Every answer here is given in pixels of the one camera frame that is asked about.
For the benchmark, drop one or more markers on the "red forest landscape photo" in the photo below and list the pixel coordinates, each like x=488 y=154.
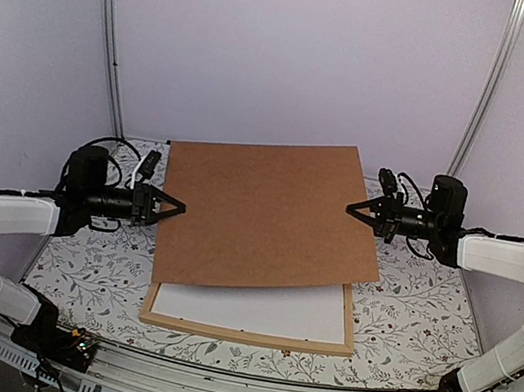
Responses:
x=315 y=314

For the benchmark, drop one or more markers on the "right aluminium corner post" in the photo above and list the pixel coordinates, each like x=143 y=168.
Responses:
x=503 y=55

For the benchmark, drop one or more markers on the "brown backing board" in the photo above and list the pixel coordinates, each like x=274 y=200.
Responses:
x=264 y=216

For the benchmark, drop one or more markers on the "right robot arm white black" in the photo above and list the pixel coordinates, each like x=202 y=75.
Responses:
x=493 y=267

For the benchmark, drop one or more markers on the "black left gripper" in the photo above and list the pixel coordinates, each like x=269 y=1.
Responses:
x=147 y=214

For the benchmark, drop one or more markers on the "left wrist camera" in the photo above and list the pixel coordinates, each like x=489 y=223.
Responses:
x=144 y=169

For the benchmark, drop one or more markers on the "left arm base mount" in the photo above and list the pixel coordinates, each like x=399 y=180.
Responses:
x=74 y=348

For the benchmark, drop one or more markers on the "floral patterned table mat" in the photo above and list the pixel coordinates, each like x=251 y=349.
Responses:
x=410 y=326

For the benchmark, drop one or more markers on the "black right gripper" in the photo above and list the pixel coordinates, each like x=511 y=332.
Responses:
x=388 y=216

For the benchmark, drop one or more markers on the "aluminium corner post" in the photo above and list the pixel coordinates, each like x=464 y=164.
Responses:
x=503 y=55
x=112 y=67

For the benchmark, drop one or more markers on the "light wooden picture frame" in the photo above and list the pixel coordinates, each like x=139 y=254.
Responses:
x=346 y=349

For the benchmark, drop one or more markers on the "left aluminium corner post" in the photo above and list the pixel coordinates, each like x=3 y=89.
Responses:
x=112 y=67

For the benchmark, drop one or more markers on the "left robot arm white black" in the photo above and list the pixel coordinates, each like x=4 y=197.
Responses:
x=64 y=211

